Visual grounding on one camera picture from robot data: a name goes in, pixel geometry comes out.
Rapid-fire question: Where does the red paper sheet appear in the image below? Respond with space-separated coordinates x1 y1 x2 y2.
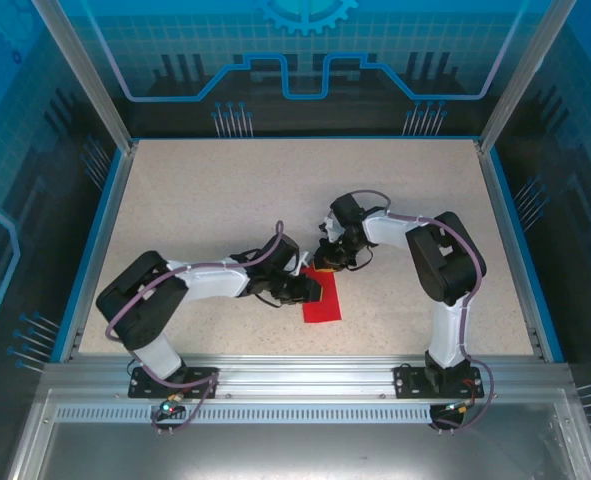
300 266 344 325

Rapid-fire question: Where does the grey metal sheet panel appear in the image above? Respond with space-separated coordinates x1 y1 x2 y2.
4 388 591 480

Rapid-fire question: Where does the blue table edge strip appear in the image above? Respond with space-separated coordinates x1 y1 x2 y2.
48 147 122 364
129 133 482 142
488 147 567 364

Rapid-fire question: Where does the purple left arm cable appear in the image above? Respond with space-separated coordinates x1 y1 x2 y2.
104 220 299 436

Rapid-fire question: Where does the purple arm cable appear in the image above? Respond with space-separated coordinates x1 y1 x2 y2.
104 220 299 436
347 189 495 431

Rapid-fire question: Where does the aluminium mounting rail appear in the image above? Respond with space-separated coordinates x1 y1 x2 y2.
42 353 574 401

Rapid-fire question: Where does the slotted grey cable duct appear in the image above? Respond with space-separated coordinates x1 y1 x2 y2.
54 405 439 425

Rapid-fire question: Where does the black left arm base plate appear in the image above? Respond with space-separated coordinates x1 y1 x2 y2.
127 366 221 400

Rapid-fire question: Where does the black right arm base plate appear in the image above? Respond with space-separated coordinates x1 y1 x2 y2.
393 364 486 400

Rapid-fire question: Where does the aluminium side rail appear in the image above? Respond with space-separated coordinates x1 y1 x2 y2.
474 139 552 364
57 141 140 364

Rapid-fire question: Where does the cable connector with green light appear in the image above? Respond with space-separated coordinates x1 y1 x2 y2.
158 393 185 417
444 398 478 416

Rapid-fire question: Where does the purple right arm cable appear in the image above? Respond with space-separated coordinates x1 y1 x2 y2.
347 189 495 431

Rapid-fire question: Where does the aluminium frame post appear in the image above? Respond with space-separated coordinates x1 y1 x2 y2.
30 0 140 154
476 0 579 155

